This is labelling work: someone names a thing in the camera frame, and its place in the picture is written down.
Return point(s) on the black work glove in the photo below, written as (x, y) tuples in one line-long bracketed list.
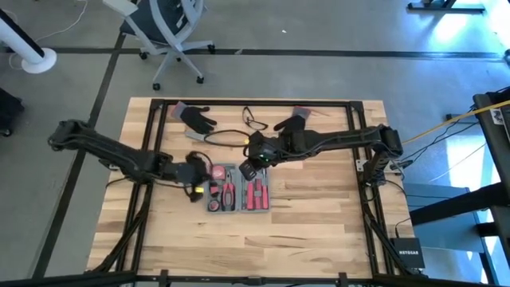
[(195, 119), (295, 121)]

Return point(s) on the pink long ribbed tool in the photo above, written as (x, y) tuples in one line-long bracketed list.
[(249, 199)]

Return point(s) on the white-frame mesh office chair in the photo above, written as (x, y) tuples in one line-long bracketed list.
[(159, 16)]

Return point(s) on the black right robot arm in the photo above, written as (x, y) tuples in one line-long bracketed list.
[(338, 139)]

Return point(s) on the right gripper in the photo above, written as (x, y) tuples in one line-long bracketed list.
[(269, 155)]

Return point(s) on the black diagonal frame brace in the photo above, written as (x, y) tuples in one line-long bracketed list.
[(388, 243), (119, 243)]

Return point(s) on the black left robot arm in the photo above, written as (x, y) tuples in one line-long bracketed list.
[(119, 153)]

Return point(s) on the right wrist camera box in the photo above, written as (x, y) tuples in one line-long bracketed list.
[(257, 140)]

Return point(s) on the grey utility knife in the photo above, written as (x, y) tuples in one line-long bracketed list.
[(193, 136)]

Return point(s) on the black Netgear switch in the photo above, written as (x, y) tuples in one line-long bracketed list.
[(410, 253)]

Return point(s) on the white tower fan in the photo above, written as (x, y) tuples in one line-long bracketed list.
[(24, 48)]

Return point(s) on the black overhead rig crossbar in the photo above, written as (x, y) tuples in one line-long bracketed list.
[(79, 279)]

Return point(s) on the tortoise-frame safety glasses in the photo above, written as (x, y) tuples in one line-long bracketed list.
[(258, 124)]

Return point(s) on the black standing desk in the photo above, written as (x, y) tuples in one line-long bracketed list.
[(442, 7)]

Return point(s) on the small pink black-tipped tool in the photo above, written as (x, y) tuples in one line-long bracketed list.
[(214, 187)]

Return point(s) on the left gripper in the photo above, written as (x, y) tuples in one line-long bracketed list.
[(183, 173)]

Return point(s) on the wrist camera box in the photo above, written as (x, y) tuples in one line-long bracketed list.
[(257, 140), (197, 161)]

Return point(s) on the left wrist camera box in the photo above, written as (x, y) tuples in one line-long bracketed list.
[(197, 161)]

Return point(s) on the large pink flat-faced tool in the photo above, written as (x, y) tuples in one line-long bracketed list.
[(218, 172)]

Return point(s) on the grey plastic tool case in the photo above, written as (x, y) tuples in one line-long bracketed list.
[(238, 191)]

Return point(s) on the black wheeled object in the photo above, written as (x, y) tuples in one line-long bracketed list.
[(10, 111)]

